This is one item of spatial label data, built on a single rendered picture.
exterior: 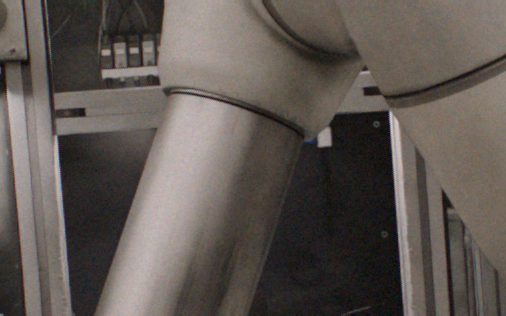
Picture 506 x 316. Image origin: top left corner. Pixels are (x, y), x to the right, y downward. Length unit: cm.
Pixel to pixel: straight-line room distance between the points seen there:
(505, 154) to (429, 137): 5
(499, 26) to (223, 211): 22
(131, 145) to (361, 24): 106
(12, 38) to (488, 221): 70
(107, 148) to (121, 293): 95
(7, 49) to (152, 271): 56
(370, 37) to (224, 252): 18
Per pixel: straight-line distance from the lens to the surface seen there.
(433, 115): 74
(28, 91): 135
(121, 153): 177
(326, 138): 177
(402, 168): 137
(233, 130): 83
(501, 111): 74
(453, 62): 72
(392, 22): 72
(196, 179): 82
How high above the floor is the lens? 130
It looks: 3 degrees down
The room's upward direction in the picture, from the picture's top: 4 degrees counter-clockwise
